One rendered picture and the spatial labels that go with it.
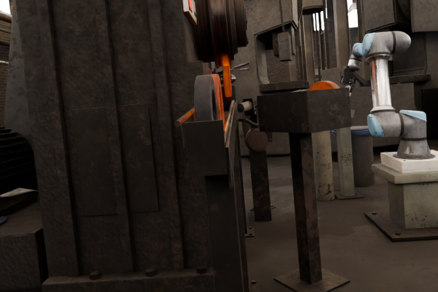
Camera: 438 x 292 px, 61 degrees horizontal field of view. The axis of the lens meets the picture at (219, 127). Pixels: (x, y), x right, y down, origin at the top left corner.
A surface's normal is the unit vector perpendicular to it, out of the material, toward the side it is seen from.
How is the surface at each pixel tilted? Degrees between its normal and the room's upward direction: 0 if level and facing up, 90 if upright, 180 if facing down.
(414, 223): 90
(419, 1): 90
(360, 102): 90
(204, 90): 51
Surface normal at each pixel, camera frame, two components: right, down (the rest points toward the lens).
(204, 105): -0.09, -0.26
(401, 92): 0.20, 0.04
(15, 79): -0.06, 0.07
